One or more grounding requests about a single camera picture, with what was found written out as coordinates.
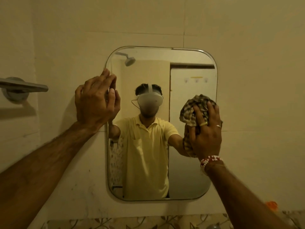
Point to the person's right thumb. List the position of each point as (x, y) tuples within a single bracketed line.
[(192, 138)]

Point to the rounded wall mirror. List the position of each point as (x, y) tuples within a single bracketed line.
[(152, 76)]

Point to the person's left forearm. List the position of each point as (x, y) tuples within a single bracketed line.
[(40, 169)]

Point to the person's right hand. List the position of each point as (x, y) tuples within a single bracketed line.
[(207, 138)]

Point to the metal towel bar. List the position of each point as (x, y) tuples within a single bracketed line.
[(21, 87)]

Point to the checked cleaning cloth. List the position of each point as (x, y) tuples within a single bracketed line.
[(188, 112)]

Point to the person's right middle finger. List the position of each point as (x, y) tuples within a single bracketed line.
[(211, 113)]

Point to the person's left hand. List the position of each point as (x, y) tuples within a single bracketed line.
[(91, 104)]

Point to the person's right forearm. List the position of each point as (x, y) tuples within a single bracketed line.
[(240, 200)]

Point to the small orange object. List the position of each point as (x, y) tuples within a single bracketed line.
[(271, 205)]

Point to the person's left thumb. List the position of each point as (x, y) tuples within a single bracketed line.
[(115, 102)]

